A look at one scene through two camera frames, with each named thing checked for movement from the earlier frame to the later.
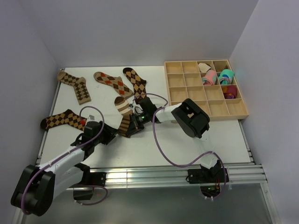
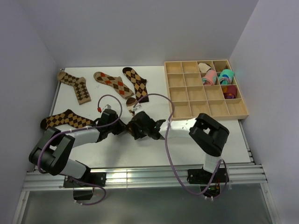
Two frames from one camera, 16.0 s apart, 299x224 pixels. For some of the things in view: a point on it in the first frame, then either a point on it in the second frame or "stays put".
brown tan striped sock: [123, 107] to [131, 102]
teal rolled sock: [226, 77] stays put
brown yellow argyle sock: [69, 117] stays put
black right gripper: [134, 126] to [136, 133]
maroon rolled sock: [230, 92] stays put
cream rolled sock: [203, 67] stays put
